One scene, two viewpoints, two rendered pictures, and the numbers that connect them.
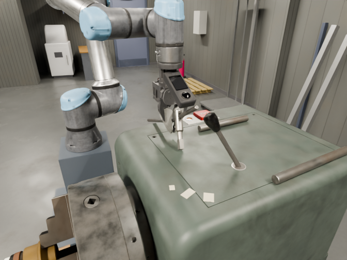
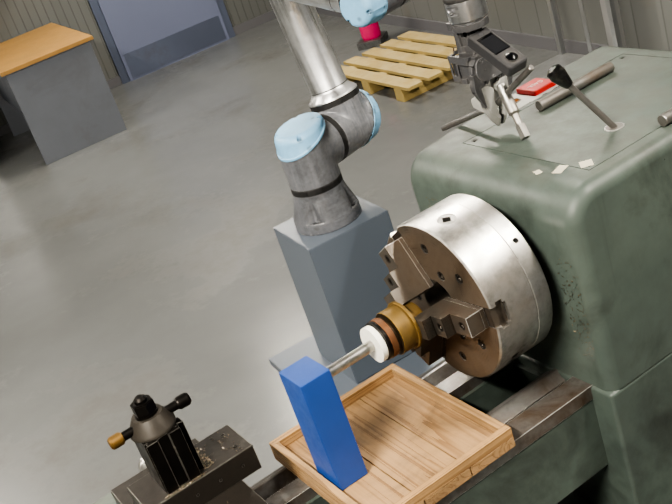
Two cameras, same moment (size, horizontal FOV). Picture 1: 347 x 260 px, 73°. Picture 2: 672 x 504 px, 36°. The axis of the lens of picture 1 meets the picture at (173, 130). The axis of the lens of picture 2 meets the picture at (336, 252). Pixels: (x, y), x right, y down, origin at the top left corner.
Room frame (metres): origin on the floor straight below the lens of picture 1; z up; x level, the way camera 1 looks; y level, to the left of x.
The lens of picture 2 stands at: (-1.26, 0.33, 1.99)
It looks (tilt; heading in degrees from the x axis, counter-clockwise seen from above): 24 degrees down; 2
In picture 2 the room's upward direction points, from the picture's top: 19 degrees counter-clockwise
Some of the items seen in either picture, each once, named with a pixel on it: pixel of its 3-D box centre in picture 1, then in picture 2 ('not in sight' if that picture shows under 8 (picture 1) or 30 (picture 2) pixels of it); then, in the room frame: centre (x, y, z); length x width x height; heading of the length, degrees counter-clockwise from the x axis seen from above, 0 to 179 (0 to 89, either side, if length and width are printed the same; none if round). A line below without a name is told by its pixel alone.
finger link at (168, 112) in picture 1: (164, 118); (482, 105); (0.66, 0.03, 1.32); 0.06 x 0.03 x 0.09; 27
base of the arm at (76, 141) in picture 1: (82, 133); (322, 199); (0.88, 0.39, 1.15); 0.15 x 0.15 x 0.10
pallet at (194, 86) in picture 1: (187, 86); (410, 64); (5.46, -0.34, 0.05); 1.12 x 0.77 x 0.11; 21
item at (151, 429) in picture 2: not in sight; (149, 420); (0.22, 0.75, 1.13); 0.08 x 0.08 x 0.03
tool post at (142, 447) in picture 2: not in sight; (168, 451); (0.22, 0.75, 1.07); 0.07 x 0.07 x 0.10; 26
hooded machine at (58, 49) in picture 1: (59, 51); not in sight; (6.83, 3.18, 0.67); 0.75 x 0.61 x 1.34; 21
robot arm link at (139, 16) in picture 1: (141, 22); not in sight; (0.73, 0.09, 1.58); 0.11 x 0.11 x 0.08; 42
